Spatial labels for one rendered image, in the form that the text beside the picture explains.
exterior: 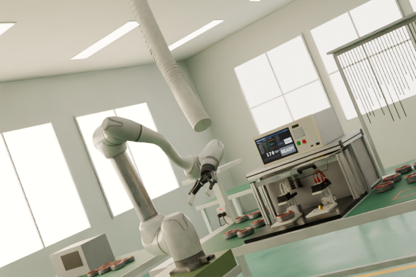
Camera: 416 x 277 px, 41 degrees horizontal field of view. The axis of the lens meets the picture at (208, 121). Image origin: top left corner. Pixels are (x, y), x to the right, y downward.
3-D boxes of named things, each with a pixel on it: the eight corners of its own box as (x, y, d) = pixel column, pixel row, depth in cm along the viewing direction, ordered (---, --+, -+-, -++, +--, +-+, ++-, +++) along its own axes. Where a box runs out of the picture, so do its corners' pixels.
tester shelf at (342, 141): (342, 148, 322) (338, 141, 322) (247, 181, 359) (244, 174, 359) (364, 134, 358) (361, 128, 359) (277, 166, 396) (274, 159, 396)
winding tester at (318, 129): (324, 146, 330) (311, 114, 331) (264, 167, 354) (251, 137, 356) (345, 134, 363) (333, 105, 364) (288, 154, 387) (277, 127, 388)
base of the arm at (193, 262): (197, 270, 261) (192, 259, 261) (168, 275, 276) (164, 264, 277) (221, 255, 275) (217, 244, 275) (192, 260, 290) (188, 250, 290)
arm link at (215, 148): (224, 162, 299) (210, 174, 308) (229, 143, 311) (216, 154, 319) (208, 151, 297) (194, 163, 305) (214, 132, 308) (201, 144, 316)
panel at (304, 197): (367, 190, 333) (348, 143, 335) (276, 217, 369) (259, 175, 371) (368, 190, 334) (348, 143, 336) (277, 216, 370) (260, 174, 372)
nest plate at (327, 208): (329, 211, 313) (328, 209, 313) (306, 218, 322) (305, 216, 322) (337, 204, 326) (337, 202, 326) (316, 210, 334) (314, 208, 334)
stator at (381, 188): (381, 189, 330) (378, 183, 330) (398, 184, 323) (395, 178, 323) (373, 195, 322) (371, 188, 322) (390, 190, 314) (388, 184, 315)
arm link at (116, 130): (142, 117, 280) (130, 124, 291) (109, 107, 271) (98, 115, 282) (139, 142, 276) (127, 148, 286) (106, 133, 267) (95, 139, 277)
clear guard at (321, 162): (327, 169, 301) (323, 159, 301) (290, 182, 314) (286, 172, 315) (346, 157, 328) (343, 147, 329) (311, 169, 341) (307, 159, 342)
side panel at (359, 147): (371, 192, 333) (350, 143, 335) (366, 194, 335) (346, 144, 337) (383, 181, 357) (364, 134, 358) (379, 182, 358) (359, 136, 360)
